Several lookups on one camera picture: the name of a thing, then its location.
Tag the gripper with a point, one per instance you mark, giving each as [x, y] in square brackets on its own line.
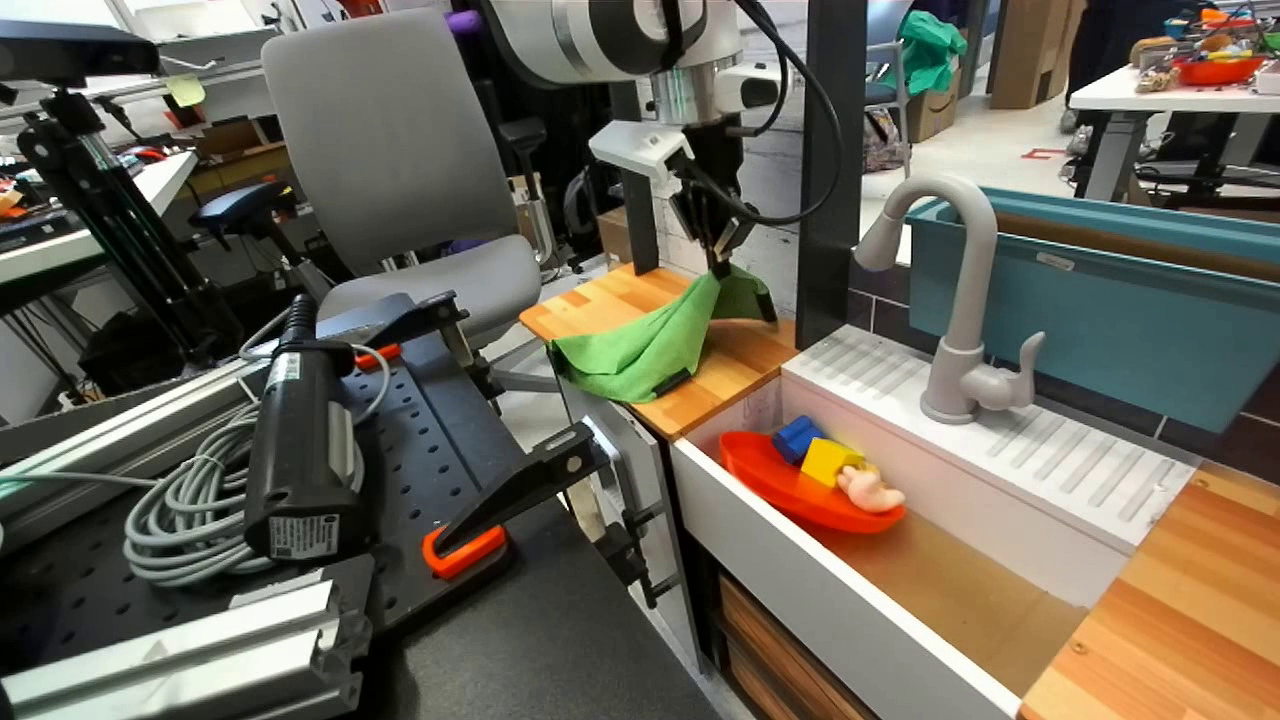
[722, 150]

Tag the green towel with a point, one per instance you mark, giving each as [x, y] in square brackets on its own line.
[650, 345]

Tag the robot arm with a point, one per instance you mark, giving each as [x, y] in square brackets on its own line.
[590, 35]

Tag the blue toy block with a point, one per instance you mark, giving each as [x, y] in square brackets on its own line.
[795, 440]

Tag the small cardboard box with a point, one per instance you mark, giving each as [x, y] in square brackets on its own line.
[932, 110]

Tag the yellow toy block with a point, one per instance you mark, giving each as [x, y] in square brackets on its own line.
[828, 462]

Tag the grey tap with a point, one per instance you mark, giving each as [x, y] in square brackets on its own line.
[965, 330]

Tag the red plastic plate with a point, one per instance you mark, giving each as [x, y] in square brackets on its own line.
[780, 490]

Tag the green cloth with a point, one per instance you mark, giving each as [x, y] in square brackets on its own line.
[930, 50]

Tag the cream toy figure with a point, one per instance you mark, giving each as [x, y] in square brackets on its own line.
[872, 490]

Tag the black clamp with orange pad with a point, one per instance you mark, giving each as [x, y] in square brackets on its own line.
[405, 320]
[510, 495]

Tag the small black clamp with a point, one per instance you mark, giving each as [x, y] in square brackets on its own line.
[630, 545]

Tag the grey office chair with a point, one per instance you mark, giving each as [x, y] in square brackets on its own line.
[390, 160]

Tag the grey tap lever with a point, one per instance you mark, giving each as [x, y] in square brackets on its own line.
[1022, 365]

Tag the tall cardboard box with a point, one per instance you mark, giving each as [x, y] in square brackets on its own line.
[1035, 50]

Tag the teal plastic bin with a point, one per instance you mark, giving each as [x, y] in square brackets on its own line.
[1080, 310]

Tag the toy kitchen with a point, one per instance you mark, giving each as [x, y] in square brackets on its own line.
[1000, 500]

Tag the toy kitchen sink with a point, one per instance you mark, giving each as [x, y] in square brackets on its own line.
[960, 590]

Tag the white table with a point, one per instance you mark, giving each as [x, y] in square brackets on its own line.
[1140, 95]

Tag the black handheld device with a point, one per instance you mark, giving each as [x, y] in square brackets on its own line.
[300, 450]

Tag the red bowl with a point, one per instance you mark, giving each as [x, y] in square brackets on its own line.
[1215, 70]

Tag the white desk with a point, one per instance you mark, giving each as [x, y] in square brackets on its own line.
[60, 240]

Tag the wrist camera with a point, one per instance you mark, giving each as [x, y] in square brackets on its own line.
[635, 145]

